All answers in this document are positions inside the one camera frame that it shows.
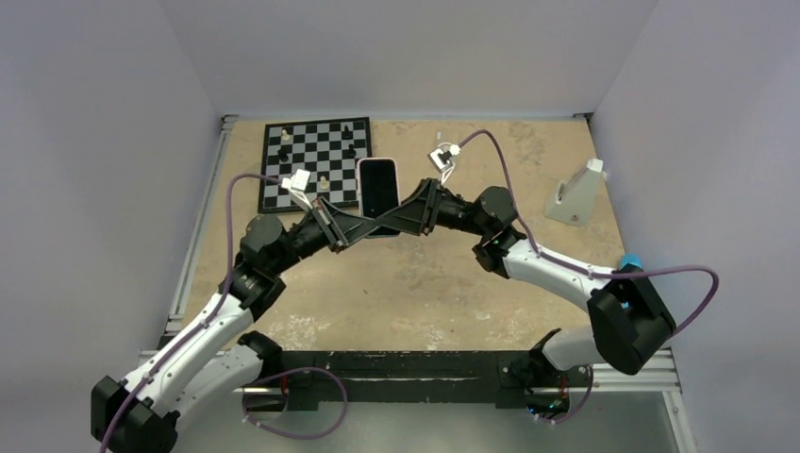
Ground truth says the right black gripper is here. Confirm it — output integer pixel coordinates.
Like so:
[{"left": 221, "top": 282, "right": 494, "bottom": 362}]
[{"left": 377, "top": 177, "right": 491, "bottom": 237}]

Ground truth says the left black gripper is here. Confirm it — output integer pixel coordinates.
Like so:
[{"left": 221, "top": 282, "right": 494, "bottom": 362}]
[{"left": 269, "top": 194, "right": 377, "bottom": 275}]

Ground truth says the phone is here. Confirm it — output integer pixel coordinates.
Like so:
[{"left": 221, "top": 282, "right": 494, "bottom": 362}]
[{"left": 356, "top": 157, "right": 401, "bottom": 239}]

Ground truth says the clear phone case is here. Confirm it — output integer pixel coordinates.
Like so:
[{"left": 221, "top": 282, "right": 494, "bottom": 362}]
[{"left": 434, "top": 127, "right": 463, "bottom": 156}]

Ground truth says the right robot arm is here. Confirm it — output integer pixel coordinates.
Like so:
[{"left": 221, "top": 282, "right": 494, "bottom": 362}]
[{"left": 364, "top": 178, "right": 678, "bottom": 384}]

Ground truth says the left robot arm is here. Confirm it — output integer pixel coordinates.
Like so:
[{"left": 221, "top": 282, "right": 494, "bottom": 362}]
[{"left": 91, "top": 198, "right": 429, "bottom": 452}]

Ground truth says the black white chessboard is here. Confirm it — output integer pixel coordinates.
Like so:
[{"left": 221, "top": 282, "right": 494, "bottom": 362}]
[{"left": 261, "top": 117, "right": 373, "bottom": 209}]

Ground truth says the white metronome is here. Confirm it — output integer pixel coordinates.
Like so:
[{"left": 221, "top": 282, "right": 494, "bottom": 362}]
[{"left": 544, "top": 158, "right": 606, "bottom": 227}]

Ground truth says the blue cap object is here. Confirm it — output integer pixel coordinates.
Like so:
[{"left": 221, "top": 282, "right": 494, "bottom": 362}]
[{"left": 618, "top": 253, "right": 643, "bottom": 270}]

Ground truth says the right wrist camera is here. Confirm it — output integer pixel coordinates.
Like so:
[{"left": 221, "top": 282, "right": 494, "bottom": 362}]
[{"left": 428, "top": 143, "right": 461, "bottom": 186}]

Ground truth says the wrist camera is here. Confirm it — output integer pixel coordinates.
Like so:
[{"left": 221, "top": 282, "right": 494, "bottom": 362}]
[
  {"left": 428, "top": 143, "right": 461, "bottom": 186},
  {"left": 280, "top": 169, "right": 312, "bottom": 212}
]

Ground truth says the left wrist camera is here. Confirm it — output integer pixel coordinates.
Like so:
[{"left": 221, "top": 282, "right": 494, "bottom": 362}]
[{"left": 280, "top": 169, "right": 312, "bottom": 212}]

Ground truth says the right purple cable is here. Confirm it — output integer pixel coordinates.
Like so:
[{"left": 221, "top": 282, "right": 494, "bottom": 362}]
[{"left": 458, "top": 129, "right": 721, "bottom": 342}]

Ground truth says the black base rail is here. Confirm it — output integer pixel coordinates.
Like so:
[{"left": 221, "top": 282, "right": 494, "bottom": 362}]
[{"left": 258, "top": 350, "right": 590, "bottom": 413}]

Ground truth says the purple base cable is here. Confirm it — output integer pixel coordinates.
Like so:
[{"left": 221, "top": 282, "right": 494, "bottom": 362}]
[{"left": 242, "top": 367, "right": 349, "bottom": 442}]

